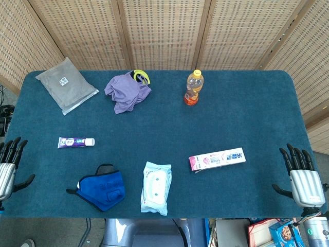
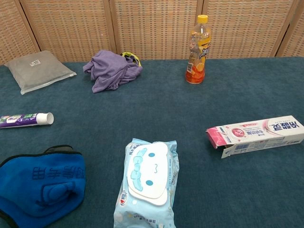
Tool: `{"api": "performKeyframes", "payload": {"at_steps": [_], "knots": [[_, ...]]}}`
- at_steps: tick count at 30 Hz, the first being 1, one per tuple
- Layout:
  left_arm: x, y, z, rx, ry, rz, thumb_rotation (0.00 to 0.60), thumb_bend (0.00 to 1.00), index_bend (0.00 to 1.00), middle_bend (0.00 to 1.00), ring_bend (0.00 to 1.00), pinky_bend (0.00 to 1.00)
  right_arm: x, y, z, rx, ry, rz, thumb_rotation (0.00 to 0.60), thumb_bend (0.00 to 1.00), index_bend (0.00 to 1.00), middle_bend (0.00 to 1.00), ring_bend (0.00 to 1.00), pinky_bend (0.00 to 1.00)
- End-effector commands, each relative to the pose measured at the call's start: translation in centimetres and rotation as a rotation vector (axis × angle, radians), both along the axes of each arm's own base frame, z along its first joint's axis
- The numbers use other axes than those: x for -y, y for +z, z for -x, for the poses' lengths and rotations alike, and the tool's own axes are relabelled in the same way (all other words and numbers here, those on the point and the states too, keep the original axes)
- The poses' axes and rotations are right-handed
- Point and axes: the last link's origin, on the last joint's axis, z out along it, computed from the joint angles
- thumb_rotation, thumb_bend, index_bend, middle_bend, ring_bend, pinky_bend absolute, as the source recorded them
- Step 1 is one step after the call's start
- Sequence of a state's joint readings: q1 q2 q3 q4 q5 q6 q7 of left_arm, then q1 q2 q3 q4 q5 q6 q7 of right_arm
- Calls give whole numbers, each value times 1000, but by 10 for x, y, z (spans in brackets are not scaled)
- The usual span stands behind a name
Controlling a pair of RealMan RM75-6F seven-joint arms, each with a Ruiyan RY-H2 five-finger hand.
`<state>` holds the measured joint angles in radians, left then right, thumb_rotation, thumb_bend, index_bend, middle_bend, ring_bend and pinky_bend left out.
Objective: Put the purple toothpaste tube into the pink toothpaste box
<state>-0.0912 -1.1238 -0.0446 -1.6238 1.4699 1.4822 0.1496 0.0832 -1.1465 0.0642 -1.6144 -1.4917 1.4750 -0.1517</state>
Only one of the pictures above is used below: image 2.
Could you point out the woven folding screen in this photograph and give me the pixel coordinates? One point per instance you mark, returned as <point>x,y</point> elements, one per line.
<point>154,28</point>

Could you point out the blue cloth with black trim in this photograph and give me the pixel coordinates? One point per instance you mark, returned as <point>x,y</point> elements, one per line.
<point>35,185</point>

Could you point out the orange drink bottle yellow cap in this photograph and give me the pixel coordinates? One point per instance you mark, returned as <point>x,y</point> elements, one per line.
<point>198,47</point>

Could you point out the crumpled purple cloth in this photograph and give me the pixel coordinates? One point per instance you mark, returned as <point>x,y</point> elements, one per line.
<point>109,71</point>

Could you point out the white pink toothpaste box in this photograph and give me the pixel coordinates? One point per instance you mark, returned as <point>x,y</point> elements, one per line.
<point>256,133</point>

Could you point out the light blue wet wipes pack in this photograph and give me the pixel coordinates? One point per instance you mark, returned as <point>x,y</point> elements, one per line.
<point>147,178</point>

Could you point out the purple toothpaste tube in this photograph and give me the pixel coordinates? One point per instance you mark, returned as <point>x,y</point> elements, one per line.
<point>21,120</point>

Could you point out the grey cloth in clear bag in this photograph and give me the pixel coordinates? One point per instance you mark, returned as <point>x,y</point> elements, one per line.
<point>35,71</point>

